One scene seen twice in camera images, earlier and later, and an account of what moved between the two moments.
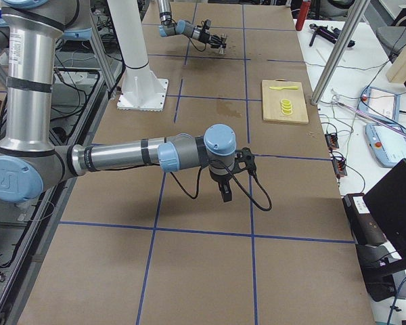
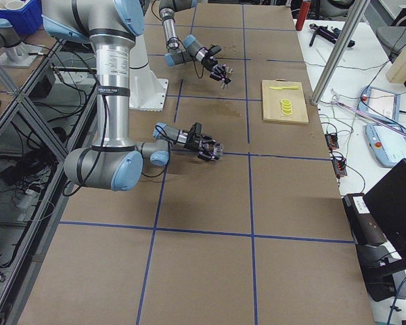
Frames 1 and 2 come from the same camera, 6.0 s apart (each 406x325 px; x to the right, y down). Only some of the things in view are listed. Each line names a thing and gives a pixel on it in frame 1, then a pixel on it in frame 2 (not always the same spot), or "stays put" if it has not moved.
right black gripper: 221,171 to 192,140
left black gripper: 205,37 to 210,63
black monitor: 394,202 stays put
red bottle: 304,8 stays put
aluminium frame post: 352,20 stays put
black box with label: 365,229 stays put
